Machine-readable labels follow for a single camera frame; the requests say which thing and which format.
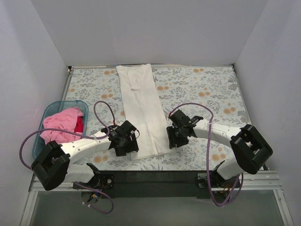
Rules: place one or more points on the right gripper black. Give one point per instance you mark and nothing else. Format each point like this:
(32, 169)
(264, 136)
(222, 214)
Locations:
(176, 137)

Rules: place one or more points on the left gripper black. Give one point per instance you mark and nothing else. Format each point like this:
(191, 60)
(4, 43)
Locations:
(128, 145)

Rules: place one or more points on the white t shirt robot print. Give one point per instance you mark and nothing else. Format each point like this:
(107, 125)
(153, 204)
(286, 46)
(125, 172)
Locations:
(142, 108)

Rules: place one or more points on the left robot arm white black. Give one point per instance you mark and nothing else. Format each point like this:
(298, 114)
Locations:
(56, 163)

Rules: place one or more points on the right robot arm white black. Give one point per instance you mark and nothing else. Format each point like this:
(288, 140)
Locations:
(251, 150)

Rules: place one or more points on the red garment in basket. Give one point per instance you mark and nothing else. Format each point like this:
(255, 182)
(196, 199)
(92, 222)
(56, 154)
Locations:
(79, 127)

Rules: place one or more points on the floral table cloth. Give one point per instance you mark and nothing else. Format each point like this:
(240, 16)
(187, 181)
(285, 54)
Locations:
(210, 92)

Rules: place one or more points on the pink t shirt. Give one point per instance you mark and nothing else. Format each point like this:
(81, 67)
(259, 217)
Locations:
(65, 120)

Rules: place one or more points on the teal plastic basket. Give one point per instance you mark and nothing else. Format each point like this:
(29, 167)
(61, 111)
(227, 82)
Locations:
(57, 107)

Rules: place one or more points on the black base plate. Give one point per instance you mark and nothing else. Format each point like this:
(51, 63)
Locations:
(141, 184)

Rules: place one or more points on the aluminium frame rail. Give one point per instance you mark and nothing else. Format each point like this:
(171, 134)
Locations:
(260, 203)

